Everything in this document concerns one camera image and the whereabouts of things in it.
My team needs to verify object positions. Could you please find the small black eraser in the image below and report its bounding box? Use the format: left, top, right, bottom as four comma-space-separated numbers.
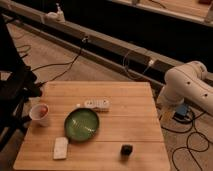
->
120, 144, 133, 156

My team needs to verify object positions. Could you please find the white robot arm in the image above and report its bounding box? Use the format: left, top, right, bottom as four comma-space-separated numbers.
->
157, 61, 213, 115

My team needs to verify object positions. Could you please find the white power strip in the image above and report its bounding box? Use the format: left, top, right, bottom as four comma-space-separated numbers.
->
76, 99, 110, 112

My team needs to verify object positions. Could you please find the green round plate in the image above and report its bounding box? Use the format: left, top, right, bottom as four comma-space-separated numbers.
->
64, 108, 99, 142

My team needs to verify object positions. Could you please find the white paper cup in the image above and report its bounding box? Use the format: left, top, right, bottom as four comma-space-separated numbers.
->
29, 103, 50, 127

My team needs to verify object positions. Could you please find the blue box on floor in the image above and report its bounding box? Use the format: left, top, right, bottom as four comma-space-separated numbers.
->
174, 104, 189, 119

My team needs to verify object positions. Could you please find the white rectangular block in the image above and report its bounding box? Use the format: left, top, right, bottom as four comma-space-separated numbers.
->
53, 137, 68, 160

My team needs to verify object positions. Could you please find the black office chair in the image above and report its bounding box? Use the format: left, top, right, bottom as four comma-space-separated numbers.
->
0, 13, 42, 152

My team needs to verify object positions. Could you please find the grey metal rail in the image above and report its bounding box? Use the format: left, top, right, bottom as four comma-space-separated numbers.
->
0, 0, 213, 86

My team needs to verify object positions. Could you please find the white plug with cable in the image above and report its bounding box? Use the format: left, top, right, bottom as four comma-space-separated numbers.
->
121, 49, 156, 81

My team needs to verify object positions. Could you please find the black cable to rail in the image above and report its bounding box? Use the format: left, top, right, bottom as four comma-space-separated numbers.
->
31, 35, 90, 84

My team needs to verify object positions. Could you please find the white clamp on rail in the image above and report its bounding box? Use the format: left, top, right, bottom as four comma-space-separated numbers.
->
46, 4, 65, 23

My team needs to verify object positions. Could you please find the black floor cable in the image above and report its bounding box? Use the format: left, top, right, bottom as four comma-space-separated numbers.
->
161, 108, 213, 171

